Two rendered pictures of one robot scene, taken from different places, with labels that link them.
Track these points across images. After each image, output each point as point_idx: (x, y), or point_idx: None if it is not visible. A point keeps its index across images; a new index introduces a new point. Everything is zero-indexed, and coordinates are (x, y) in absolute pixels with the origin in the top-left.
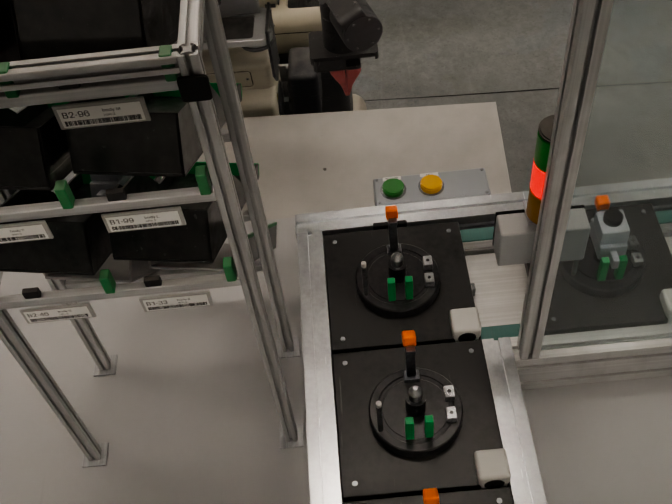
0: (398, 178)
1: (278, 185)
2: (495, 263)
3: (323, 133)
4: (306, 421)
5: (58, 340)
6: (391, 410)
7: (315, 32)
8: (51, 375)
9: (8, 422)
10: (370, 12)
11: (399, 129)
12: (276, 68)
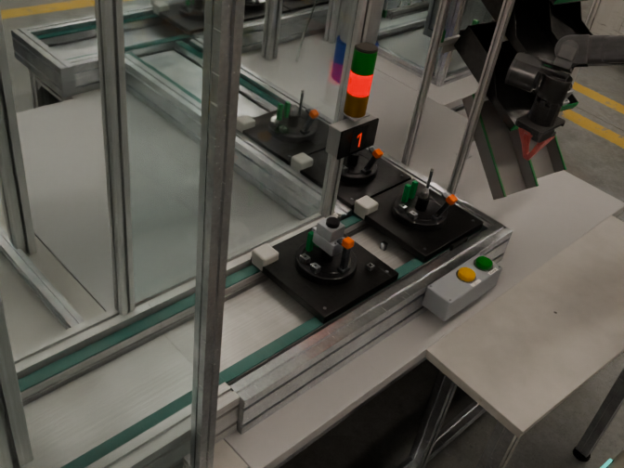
0: (489, 273)
1: (564, 290)
2: None
3: (592, 338)
4: (392, 157)
5: (539, 180)
6: (360, 159)
7: (563, 122)
8: None
9: None
10: (516, 63)
11: (553, 366)
12: None
